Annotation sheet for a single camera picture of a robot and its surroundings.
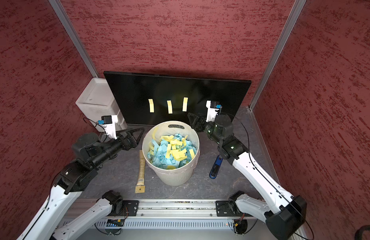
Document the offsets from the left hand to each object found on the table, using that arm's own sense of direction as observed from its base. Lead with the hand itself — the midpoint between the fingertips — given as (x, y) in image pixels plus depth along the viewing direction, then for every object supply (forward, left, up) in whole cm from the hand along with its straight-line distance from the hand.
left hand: (138, 133), depth 62 cm
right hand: (+10, -22, -1) cm, 24 cm away
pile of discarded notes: (-3, -13, -12) cm, 18 cm away
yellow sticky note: (+15, -12, 0) cm, 19 cm away
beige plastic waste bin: (-7, -19, -31) cm, 37 cm away
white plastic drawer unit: (+31, +37, -11) cm, 49 cm away
